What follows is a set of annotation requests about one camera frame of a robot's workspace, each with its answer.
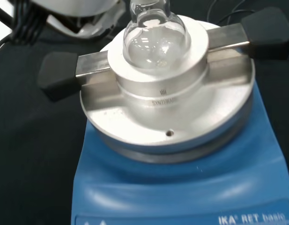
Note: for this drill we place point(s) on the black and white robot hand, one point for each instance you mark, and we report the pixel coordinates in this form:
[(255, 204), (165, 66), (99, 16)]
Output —
[(88, 25)]

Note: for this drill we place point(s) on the clear round-bottom glass flask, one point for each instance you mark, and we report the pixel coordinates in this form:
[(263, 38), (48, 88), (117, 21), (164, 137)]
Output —
[(156, 47)]

